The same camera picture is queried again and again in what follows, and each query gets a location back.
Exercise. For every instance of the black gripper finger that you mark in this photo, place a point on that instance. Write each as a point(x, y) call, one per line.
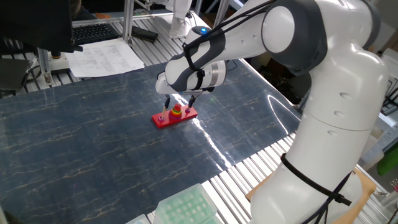
point(167, 102)
point(191, 101)

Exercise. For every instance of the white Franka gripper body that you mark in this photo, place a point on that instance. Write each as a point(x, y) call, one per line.
point(161, 85)

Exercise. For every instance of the white slender robot link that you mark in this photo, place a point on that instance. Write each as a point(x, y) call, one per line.
point(180, 18)

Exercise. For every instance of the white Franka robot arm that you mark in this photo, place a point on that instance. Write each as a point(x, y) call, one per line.
point(335, 93)

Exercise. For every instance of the red Hanoi base with pegs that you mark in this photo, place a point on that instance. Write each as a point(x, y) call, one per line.
point(164, 123)

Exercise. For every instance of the black phone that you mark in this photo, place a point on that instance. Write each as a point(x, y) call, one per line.
point(144, 33)

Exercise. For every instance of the printed white paper sheet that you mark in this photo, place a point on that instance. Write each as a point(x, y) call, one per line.
point(102, 57)

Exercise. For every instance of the black keyboard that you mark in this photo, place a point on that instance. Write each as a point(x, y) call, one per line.
point(93, 32)

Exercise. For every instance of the dark blue marble mat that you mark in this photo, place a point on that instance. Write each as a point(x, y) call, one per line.
point(93, 155)

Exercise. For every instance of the small orange object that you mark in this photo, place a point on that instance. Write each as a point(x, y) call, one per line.
point(102, 15)

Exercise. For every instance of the white monitor stand base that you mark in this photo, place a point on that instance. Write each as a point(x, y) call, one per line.
point(57, 63)

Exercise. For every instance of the green pipette tip box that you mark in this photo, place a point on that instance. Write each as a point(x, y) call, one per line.
point(186, 208)

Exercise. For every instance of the black monitor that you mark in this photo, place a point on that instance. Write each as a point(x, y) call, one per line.
point(34, 21)

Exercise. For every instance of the dark grey box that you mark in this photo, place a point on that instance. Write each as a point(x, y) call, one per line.
point(12, 73)

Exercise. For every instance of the green plastic object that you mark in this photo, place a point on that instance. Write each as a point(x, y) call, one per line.
point(390, 161)

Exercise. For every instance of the aluminium frame post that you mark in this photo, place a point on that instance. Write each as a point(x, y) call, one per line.
point(128, 21)

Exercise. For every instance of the aluminium frame bar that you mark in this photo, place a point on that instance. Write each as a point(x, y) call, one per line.
point(102, 19)

